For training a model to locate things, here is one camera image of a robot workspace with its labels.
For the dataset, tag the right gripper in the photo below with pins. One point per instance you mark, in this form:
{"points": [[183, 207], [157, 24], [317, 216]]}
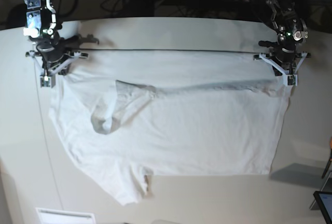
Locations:
{"points": [[53, 56]]}

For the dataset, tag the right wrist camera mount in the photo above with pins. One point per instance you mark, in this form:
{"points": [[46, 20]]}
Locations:
{"points": [[48, 80]]}

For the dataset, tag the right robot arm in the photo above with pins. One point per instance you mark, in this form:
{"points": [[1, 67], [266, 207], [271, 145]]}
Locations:
{"points": [[41, 28]]}

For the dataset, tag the white T-shirt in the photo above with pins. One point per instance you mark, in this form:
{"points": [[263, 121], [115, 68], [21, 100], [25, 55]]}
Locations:
{"points": [[126, 115]]}

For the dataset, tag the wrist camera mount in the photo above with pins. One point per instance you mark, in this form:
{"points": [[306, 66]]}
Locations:
{"points": [[48, 80], [288, 79]]}

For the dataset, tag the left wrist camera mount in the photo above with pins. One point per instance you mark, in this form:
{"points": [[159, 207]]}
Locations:
{"points": [[288, 79]]}

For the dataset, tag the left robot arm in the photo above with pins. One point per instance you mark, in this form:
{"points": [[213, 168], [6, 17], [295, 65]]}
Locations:
{"points": [[291, 31]]}

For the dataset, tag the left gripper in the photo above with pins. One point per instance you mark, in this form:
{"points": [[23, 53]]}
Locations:
{"points": [[284, 57]]}

